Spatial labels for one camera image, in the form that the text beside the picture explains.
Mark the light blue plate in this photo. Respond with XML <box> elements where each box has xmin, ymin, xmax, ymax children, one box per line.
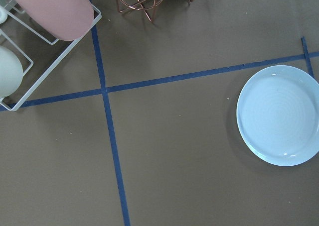
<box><xmin>236</xmin><ymin>65</ymin><xmax>319</xmax><ymax>167</ymax></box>

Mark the pink cup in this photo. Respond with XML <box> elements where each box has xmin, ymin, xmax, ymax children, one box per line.
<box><xmin>15</xmin><ymin>0</ymin><xmax>94</xmax><ymax>41</ymax></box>

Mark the pale green cup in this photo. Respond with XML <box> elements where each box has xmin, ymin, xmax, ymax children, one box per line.
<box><xmin>0</xmin><ymin>46</ymin><xmax>23</xmax><ymax>98</ymax></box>

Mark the white wire cup rack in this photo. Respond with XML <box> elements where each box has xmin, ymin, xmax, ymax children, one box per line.
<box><xmin>0</xmin><ymin>0</ymin><xmax>102</xmax><ymax>112</ymax></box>

